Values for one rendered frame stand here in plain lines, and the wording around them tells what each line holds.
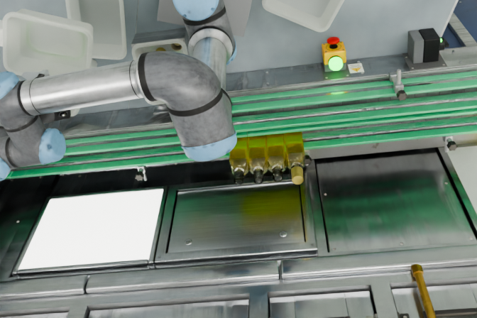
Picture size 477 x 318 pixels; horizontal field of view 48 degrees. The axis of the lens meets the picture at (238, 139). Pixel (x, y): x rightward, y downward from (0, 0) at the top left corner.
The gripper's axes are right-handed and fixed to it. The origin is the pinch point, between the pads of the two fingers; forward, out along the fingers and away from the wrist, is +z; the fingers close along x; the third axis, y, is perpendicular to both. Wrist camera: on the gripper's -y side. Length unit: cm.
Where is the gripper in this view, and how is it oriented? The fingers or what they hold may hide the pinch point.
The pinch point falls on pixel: (47, 74)
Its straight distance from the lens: 153.8
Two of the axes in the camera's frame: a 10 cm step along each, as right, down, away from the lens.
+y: -9.8, -1.6, -0.7
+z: 0.6, -7.0, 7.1
